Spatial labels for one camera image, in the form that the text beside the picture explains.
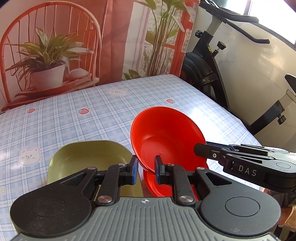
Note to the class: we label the red bowl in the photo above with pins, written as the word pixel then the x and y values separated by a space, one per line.
pixel 165 190
pixel 168 133

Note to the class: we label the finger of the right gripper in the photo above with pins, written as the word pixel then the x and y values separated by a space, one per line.
pixel 240 147
pixel 217 153

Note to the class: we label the printed room backdrop cloth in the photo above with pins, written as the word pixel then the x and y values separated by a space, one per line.
pixel 50 48

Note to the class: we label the blue plaid tablecloth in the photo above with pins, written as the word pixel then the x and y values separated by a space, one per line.
pixel 32 134

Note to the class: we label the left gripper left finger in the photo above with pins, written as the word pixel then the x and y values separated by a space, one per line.
pixel 111 180

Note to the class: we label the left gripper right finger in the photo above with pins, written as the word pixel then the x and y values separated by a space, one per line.
pixel 176 177

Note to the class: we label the green plate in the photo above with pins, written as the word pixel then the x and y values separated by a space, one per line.
pixel 101 154

